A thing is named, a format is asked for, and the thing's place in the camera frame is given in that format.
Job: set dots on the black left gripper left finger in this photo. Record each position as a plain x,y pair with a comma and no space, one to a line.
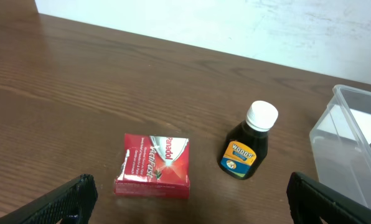
72,202

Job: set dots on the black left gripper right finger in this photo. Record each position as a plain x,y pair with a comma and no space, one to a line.
311,202

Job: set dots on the clear plastic container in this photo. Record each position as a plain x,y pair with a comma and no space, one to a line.
341,144

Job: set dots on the red Panadol box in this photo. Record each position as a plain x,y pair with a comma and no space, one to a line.
154,166

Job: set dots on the dark Woods syrup bottle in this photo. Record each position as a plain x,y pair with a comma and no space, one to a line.
246,145

